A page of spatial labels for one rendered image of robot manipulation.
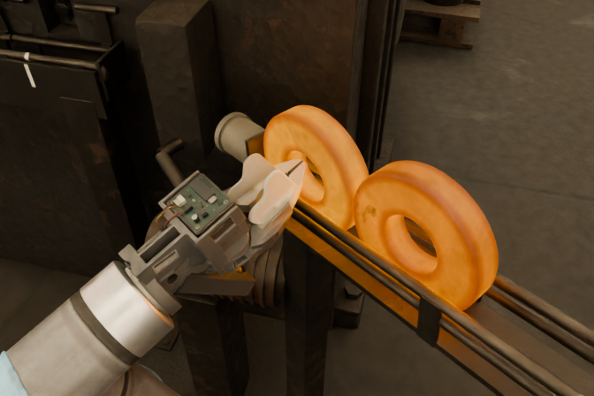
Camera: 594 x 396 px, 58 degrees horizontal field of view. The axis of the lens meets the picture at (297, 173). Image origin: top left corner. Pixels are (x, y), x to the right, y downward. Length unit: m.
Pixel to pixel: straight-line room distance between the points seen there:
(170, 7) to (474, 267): 0.52
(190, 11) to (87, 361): 0.46
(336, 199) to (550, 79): 1.83
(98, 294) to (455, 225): 0.33
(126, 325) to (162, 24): 0.40
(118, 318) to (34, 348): 0.08
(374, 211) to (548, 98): 1.72
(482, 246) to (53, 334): 0.39
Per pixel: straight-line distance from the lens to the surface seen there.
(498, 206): 1.68
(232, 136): 0.71
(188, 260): 0.55
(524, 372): 0.52
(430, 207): 0.48
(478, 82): 2.22
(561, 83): 2.34
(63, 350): 0.54
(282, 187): 0.57
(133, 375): 0.63
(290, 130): 0.59
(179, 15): 0.76
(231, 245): 0.56
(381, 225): 0.55
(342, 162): 0.55
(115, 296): 0.53
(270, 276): 0.77
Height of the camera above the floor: 1.12
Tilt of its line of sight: 42 degrees down
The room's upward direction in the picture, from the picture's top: straight up
